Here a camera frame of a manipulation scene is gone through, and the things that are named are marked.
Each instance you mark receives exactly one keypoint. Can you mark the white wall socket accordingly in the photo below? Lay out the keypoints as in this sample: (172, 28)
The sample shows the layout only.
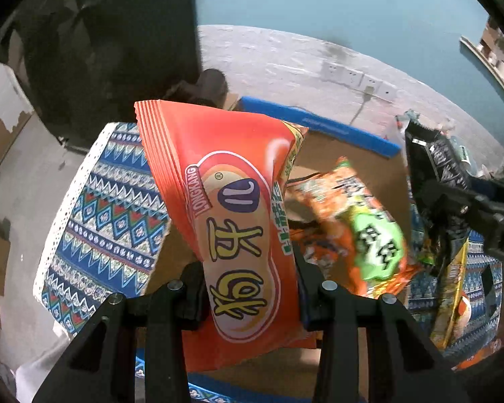
(387, 92)
(332, 71)
(374, 84)
(353, 79)

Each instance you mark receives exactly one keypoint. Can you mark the small brown cardboard box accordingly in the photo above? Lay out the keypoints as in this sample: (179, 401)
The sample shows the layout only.
(232, 101)

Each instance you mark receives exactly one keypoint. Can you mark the orange and green snack packet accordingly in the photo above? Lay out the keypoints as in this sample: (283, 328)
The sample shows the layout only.
(369, 235)

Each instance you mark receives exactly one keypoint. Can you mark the dark cloth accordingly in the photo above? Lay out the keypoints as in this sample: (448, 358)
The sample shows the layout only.
(109, 50)

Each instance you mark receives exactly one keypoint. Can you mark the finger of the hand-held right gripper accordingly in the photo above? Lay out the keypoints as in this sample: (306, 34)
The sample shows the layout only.
(449, 201)

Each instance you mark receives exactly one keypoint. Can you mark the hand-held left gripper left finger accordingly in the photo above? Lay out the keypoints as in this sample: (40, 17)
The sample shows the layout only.
(191, 302)

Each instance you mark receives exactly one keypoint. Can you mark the blue patterned tablecloth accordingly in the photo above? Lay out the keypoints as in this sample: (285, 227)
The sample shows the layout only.
(109, 218)

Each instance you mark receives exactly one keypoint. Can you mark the blue-rimmed cardboard box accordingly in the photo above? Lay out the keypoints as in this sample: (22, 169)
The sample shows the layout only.
(344, 151)

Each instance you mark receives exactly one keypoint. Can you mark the black round object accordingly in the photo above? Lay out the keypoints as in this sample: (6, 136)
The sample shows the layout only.
(210, 82)

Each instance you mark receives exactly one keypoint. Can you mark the yellow-green snack packet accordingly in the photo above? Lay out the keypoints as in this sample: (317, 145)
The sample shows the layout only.
(453, 277)

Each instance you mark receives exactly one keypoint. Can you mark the black snack packet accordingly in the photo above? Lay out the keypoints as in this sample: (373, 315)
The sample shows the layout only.
(441, 159)

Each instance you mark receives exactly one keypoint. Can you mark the white wall shelf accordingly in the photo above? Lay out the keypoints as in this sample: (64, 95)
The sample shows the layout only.
(487, 61)

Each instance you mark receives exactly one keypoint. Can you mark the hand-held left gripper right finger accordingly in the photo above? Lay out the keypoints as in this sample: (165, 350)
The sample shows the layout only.
(308, 302)

